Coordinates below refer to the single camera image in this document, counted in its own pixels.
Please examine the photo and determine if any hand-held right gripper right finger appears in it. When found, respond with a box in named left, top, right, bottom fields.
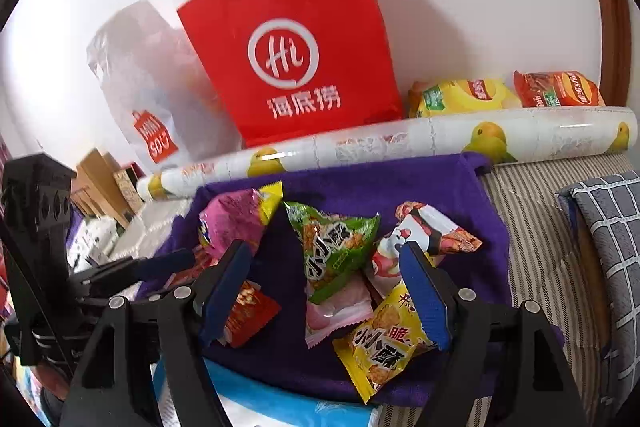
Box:
left=399, top=241, right=586, bottom=427

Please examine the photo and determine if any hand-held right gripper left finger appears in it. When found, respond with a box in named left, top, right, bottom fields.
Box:
left=60, top=239, right=253, bottom=427

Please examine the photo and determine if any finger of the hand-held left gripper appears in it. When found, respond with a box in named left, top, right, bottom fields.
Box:
left=75, top=248, right=197, bottom=291

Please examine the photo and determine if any red snack packet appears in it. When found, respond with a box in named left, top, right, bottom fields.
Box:
left=170, top=254, right=282, bottom=349

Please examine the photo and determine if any panda print snack packet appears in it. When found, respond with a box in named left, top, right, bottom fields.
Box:
left=365, top=201, right=485, bottom=298

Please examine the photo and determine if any pink and yellow snack packet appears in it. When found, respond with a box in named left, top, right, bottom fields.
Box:
left=197, top=181, right=285, bottom=268

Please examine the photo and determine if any light pink snack packet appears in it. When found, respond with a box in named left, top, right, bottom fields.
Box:
left=304, top=277, right=373, bottom=350

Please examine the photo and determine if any green triangular snack packet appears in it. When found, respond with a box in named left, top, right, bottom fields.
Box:
left=284, top=201, right=382, bottom=305

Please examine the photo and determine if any cardboard box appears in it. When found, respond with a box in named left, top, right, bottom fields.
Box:
left=70, top=148, right=133, bottom=229

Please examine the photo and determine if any purple towel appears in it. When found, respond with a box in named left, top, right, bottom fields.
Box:
left=137, top=151, right=566, bottom=408

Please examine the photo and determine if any small printed carton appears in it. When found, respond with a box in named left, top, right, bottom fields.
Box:
left=112, top=162, right=146, bottom=214

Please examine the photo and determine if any blue plastic packet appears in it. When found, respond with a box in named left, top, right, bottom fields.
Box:
left=152, top=357, right=386, bottom=427

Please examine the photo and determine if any striped bed sheet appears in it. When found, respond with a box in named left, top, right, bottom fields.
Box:
left=107, top=152, right=640, bottom=427

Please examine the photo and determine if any fruit print tablecloth roll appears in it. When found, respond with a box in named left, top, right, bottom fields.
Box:
left=136, top=104, right=637, bottom=203

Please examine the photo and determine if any white plastic shopping bag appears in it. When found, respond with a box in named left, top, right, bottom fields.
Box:
left=86, top=0, right=246, bottom=175

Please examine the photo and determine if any grey checked pillow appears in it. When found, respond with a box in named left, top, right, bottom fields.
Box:
left=555, top=170, right=640, bottom=408

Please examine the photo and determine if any yellow chips bag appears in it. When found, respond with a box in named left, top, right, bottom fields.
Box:
left=407, top=77, right=523, bottom=119

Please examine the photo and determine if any orange chips bag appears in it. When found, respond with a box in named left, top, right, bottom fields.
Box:
left=512, top=70, right=606, bottom=109

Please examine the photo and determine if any red paper bag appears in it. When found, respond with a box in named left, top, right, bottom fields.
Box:
left=176, top=0, right=405, bottom=148

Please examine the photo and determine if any brown wooden door frame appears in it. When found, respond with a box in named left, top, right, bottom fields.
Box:
left=585, top=0, right=636, bottom=108

